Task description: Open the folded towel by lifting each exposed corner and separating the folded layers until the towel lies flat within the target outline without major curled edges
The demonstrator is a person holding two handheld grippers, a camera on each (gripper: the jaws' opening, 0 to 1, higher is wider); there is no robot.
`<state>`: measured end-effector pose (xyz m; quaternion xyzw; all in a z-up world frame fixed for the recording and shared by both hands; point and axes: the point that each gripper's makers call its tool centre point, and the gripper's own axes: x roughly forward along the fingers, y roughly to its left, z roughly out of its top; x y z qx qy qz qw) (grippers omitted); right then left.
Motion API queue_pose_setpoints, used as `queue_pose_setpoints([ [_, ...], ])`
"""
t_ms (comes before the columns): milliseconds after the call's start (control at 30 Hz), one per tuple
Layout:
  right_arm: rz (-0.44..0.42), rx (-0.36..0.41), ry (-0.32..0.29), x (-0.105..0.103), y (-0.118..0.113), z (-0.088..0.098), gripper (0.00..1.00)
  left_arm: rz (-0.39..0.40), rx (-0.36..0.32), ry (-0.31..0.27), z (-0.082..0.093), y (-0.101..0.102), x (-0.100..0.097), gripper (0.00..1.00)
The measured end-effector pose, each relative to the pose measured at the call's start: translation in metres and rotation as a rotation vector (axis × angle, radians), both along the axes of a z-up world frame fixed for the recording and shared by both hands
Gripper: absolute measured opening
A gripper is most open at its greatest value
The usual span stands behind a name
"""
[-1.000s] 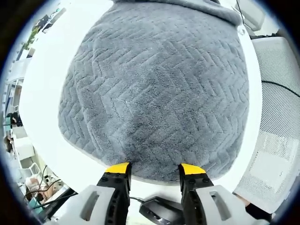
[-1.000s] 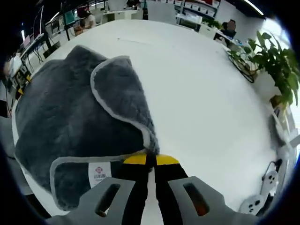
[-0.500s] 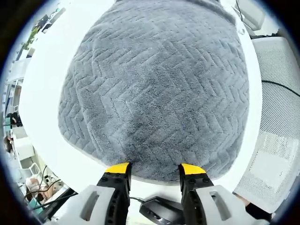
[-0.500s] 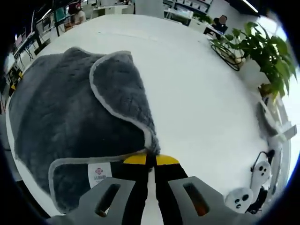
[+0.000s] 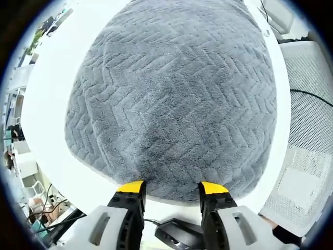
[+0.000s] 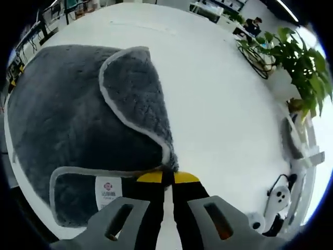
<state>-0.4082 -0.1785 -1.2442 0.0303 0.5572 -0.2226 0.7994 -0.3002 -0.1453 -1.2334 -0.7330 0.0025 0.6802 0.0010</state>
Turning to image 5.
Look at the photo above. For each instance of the white mesh basket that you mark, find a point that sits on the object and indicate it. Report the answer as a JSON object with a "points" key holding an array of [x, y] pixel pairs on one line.
{"points": [[307, 130]]}

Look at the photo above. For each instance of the white shelving unit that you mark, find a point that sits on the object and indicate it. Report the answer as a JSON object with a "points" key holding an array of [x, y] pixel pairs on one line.
{"points": [[27, 169]]}

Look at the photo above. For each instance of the black computer mouse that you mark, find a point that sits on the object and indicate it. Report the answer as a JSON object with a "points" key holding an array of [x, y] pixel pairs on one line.
{"points": [[171, 230]]}

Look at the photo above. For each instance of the person's left hand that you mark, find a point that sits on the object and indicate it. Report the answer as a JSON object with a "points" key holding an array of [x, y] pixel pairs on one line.
{"points": [[267, 221]]}

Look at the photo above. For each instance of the green potted plant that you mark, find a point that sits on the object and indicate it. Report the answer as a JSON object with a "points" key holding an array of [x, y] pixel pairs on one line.
{"points": [[35, 41]]}

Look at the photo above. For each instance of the grey towel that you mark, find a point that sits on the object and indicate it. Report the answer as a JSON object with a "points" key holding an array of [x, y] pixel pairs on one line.
{"points": [[171, 99]]}

